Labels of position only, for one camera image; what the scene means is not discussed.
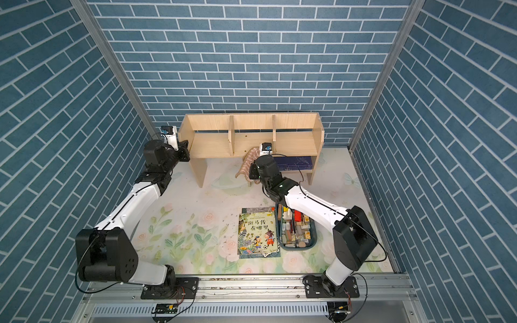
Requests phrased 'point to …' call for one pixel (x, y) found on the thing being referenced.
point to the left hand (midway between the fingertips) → (192, 140)
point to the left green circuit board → (165, 308)
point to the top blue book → (294, 163)
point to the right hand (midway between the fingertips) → (256, 161)
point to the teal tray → (297, 231)
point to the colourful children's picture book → (258, 233)
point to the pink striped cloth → (249, 159)
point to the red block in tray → (297, 216)
